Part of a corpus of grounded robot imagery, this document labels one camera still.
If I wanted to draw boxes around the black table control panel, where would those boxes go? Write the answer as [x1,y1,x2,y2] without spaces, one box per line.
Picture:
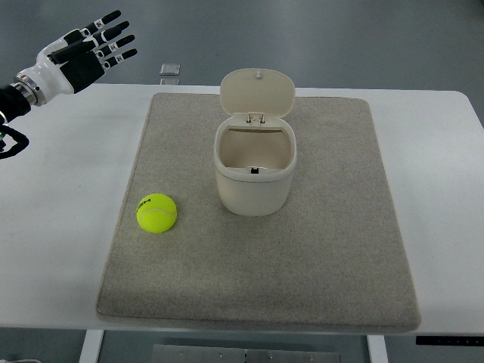
[415,335,484,347]

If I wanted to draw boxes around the white left table leg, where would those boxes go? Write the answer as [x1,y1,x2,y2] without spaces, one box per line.
[79,330,104,363]

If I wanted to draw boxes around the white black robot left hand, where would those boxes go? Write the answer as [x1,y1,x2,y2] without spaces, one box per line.
[12,10,137,107]

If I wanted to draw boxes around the white right table leg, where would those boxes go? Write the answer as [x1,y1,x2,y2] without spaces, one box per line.
[367,335,389,363]

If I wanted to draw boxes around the cream lidded plastic bin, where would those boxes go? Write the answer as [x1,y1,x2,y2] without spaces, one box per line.
[213,68,297,216]

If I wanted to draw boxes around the yellow tennis ball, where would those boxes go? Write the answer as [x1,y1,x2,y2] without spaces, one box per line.
[135,194,178,234]

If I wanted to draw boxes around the clear plastic floor plate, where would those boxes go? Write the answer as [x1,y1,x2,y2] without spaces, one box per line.
[160,64,181,76]

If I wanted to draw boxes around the beige felt mat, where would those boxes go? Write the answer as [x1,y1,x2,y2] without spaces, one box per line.
[97,93,420,332]

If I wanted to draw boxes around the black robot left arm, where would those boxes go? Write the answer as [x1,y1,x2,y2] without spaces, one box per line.
[1,83,31,123]

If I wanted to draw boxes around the white table leg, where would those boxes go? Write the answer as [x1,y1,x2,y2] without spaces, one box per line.
[367,335,389,363]
[79,330,104,363]

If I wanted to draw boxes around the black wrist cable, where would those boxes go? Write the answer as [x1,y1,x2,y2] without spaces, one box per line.
[0,125,30,160]

